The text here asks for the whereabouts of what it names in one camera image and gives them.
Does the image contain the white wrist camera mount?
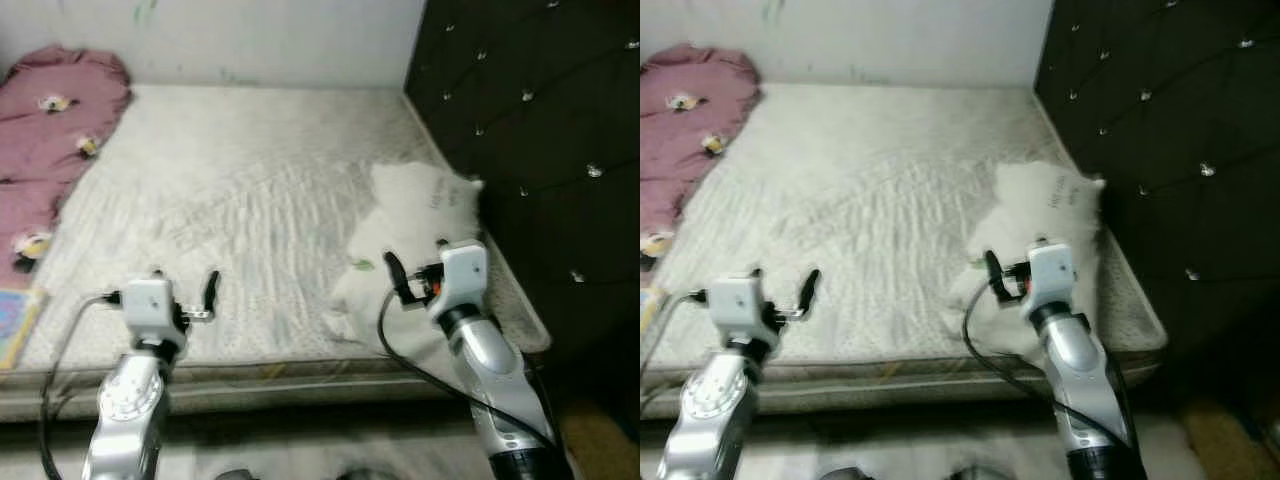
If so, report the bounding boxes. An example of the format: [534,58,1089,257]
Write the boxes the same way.
[1020,240,1080,321]
[710,275,778,346]
[428,241,490,323]
[122,278,184,346]

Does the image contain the white pillow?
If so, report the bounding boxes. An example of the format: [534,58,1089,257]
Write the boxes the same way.
[948,160,1109,359]
[325,160,488,349]

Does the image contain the colourful picture book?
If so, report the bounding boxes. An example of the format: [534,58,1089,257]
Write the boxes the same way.
[640,287,670,353]
[0,287,48,373]

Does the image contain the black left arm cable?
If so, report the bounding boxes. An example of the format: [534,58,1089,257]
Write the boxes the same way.
[640,289,715,401]
[38,290,126,479]

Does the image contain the black tufted headboard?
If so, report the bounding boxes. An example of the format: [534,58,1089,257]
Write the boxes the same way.
[1033,0,1280,401]
[404,0,641,401]

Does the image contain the brown woven floor mat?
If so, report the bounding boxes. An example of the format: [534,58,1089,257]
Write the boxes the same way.
[555,398,641,480]
[1178,398,1280,480]

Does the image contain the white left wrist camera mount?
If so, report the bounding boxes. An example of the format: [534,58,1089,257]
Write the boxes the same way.
[710,275,778,346]
[122,278,184,346]

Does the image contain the white quilted mattress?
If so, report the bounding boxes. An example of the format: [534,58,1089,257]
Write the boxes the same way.
[640,83,1169,421]
[0,83,553,423]

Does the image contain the purple cartoon print blanket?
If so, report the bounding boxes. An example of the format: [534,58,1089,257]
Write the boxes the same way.
[0,45,134,293]
[640,42,764,263]

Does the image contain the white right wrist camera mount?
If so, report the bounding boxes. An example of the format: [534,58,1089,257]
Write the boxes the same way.
[1020,240,1080,321]
[428,241,490,323]

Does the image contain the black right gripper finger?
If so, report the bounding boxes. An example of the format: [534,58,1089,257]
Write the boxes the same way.
[384,251,412,307]
[982,249,1007,303]

